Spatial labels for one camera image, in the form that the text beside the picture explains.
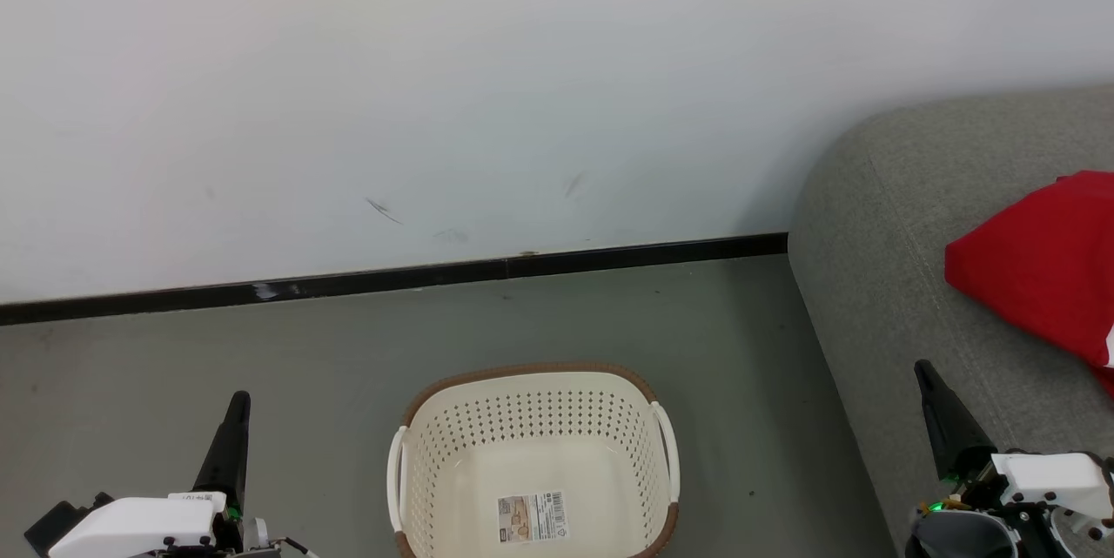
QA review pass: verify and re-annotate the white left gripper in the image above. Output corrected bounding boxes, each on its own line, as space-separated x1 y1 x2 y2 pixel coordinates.
48 391 252 558

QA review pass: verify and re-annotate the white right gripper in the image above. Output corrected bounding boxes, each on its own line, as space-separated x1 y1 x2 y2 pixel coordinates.
914 360 1114 541

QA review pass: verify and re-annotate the red garment with white stripes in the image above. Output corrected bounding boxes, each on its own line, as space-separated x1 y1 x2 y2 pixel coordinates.
944 171 1114 395

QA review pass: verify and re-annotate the cream perforated basket brown rim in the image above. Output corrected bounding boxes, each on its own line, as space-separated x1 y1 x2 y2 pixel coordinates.
387 362 681 558

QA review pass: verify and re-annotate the grey fabric sofa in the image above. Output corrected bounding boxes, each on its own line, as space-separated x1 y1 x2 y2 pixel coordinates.
788 88 1114 558

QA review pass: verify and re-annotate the printed label sticker with barcode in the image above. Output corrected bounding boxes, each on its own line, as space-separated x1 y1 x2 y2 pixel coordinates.
497 490 569 545

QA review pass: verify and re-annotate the black wall baseboard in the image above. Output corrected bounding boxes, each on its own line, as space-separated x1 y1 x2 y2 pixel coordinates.
0 232 789 326

